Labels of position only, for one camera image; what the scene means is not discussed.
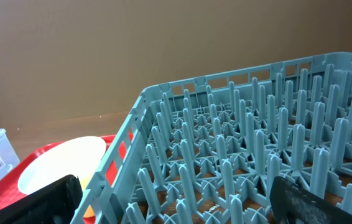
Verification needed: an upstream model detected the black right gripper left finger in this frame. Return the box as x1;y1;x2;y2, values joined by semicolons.
0;174;83;224

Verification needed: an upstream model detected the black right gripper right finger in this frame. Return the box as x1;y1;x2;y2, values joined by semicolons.
269;176;352;224

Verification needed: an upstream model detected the grey plastic dishwasher rack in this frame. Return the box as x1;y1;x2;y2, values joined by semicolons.
72;52;352;223

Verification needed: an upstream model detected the yellow plastic cup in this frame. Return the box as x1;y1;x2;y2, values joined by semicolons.
78;161;101;218

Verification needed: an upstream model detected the large light blue plate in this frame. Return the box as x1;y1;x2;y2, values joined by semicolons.
17;136;106;195

